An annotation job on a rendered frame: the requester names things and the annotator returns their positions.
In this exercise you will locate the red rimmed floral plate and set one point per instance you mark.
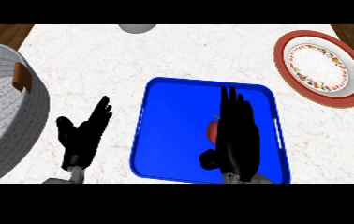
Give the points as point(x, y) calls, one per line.
point(317, 67)

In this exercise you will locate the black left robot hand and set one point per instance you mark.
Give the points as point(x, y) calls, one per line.
point(83, 137)

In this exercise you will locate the grey round object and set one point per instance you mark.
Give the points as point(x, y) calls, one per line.
point(136, 27)

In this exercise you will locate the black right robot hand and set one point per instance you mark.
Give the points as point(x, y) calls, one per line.
point(238, 137)

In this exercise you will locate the grey woven basket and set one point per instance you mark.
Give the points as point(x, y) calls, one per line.
point(16, 109)

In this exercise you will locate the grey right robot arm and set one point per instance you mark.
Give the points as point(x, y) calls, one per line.
point(248, 179)

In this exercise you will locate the blue plastic tray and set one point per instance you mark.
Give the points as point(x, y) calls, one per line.
point(174, 131)

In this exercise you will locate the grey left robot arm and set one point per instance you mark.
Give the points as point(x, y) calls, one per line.
point(70, 177)

